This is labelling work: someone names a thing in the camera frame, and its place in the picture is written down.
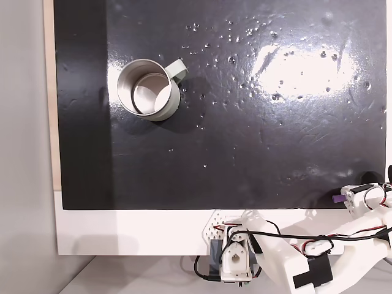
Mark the sage green steel-lined mug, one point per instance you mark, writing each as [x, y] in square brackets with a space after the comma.
[170, 104]

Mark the black table mat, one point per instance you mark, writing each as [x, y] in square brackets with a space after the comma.
[214, 153]

